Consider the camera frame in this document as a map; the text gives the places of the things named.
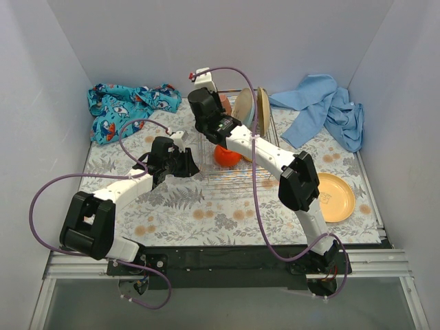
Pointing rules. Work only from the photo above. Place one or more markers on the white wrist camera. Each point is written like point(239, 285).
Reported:
point(202, 81)
point(178, 138)

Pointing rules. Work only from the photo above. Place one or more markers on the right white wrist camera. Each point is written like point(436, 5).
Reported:
point(202, 81)

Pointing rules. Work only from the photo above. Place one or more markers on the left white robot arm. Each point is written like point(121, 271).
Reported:
point(89, 226)

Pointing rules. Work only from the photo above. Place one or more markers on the beige and blue plate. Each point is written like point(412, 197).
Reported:
point(243, 109)

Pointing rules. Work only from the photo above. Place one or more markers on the red orange bowl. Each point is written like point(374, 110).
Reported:
point(225, 157)

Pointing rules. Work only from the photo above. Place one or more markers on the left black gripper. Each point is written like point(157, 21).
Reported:
point(183, 161)

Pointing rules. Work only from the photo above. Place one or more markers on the aluminium frame rail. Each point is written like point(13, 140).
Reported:
point(372, 263)

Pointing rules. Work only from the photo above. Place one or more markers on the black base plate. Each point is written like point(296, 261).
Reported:
point(248, 266)

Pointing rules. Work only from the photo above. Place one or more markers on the floral table mat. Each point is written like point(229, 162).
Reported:
point(215, 207)

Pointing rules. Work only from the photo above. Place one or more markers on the pink mug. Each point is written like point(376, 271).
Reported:
point(225, 104)

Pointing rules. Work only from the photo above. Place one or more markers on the light blue shirt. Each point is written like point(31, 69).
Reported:
point(322, 103)

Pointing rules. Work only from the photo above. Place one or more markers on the wire dish rack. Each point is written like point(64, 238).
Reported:
point(265, 150)

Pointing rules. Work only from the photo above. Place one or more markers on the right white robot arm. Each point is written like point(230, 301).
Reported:
point(296, 174)

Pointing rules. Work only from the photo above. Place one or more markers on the beige bird pattern plate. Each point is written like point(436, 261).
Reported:
point(263, 107)

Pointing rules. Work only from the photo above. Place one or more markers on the blue shark pattern cloth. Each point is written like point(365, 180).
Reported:
point(120, 111)

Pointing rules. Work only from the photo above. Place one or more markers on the yellow bowl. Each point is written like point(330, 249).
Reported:
point(246, 158)

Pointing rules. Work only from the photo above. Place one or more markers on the plain orange plate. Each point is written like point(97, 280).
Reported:
point(337, 200)

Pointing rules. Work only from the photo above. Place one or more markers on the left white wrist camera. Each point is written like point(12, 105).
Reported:
point(178, 138)

